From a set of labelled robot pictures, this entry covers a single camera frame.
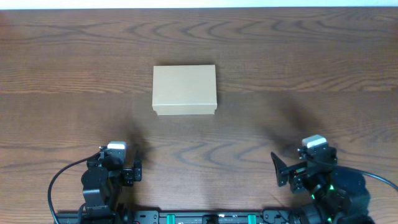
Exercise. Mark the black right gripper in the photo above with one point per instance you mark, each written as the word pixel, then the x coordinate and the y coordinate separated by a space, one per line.
pixel 298 173

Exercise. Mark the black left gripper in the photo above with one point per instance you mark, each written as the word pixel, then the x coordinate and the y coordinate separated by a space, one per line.
pixel 135 175

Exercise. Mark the cardboard box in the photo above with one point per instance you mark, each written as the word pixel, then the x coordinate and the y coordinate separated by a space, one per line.
pixel 184 90

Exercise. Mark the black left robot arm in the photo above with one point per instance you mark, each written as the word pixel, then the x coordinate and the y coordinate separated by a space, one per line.
pixel 105 207

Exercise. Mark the black mounting rail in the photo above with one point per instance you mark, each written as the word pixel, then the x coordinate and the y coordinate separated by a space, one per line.
pixel 155 217

